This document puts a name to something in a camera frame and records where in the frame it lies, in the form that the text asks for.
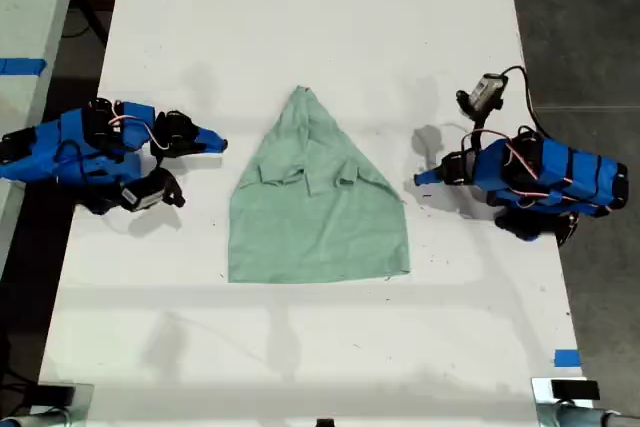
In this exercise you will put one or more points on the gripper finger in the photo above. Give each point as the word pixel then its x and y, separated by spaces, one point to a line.
pixel 210 137
pixel 434 172
pixel 432 181
pixel 209 149

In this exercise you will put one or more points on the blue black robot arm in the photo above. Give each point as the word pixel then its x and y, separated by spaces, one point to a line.
pixel 60 152
pixel 560 177

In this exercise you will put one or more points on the pale green T-shirt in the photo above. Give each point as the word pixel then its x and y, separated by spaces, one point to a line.
pixel 320 217

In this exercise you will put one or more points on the pale side table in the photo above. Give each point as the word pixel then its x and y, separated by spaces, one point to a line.
pixel 30 47

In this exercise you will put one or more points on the long blue tape strip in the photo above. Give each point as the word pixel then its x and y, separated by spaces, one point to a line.
pixel 20 66

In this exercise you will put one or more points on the small blue tape piece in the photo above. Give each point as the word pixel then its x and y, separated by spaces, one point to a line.
pixel 567 358

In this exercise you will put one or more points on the small black block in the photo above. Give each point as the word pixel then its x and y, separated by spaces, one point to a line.
pixel 325 422

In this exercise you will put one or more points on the black camera stalk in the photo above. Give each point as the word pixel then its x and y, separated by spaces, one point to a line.
pixel 475 119

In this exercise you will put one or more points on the black camera box white label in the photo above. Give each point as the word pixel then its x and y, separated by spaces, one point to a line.
pixel 145 195

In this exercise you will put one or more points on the grey camera box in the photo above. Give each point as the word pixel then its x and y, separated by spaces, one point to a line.
pixel 487 89

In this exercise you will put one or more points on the metal table clamp bracket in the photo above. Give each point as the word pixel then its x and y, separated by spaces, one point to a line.
pixel 575 399
pixel 60 404

